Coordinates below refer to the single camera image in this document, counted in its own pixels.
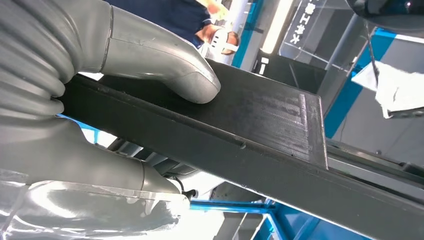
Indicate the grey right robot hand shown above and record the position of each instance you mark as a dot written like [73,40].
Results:
[159,56]

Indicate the person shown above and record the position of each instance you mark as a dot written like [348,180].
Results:
[172,16]

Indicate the white VR headset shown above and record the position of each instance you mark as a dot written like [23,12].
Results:
[220,39]

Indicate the clear acrylic sign board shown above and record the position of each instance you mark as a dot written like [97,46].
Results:
[308,20]

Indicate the white crumpled sheet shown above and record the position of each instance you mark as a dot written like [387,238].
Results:
[397,86]

